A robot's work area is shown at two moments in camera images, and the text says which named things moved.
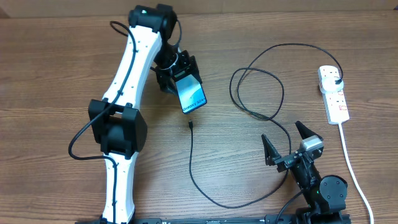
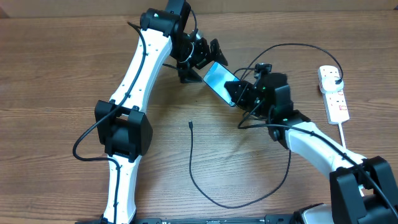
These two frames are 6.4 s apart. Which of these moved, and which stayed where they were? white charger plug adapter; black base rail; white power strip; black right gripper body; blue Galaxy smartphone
Moved: blue Galaxy smartphone; black right gripper body
Stayed: white charger plug adapter; white power strip; black base rail
